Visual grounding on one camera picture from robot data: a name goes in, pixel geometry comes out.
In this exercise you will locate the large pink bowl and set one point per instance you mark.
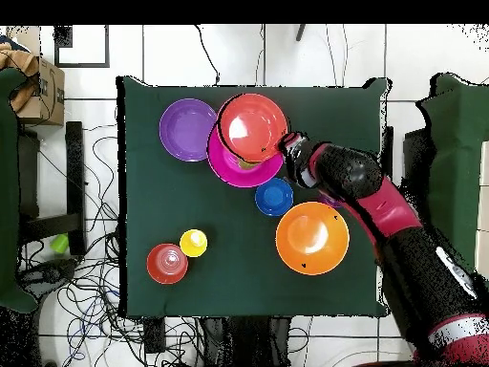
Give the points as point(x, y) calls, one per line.
point(244, 176)

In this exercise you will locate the yellow cup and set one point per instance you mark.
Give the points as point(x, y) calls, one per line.
point(193, 244)

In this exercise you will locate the large red shallow bowl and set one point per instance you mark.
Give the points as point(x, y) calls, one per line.
point(252, 126)

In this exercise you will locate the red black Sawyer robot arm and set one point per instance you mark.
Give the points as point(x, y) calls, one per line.
point(389, 214)

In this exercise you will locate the small blue bowl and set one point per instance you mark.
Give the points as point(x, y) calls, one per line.
point(274, 197)

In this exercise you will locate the dark green tablecloth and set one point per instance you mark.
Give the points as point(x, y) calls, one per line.
point(191, 210)

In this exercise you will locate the large orange bowl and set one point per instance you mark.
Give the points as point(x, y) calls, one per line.
point(312, 252)

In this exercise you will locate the purple cup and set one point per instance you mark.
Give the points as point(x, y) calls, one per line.
point(329, 200)

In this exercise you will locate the large purple shallow bowl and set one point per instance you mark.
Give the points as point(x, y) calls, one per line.
point(187, 130)

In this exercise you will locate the small red bowl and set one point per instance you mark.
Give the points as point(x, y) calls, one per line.
point(167, 263)

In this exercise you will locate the black metal stand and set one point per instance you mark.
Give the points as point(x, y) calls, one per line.
point(74, 172)

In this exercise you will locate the small green floor cup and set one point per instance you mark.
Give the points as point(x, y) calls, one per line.
point(60, 244)

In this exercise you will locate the black floor base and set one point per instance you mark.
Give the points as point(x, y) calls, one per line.
point(49, 273)

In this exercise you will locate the green cloth side table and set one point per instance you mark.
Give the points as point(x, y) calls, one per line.
point(458, 153)
point(7, 191)

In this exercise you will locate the cardboard box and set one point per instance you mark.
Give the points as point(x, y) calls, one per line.
point(47, 95)

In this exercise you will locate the black square floor frame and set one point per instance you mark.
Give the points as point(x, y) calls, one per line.
point(107, 46)

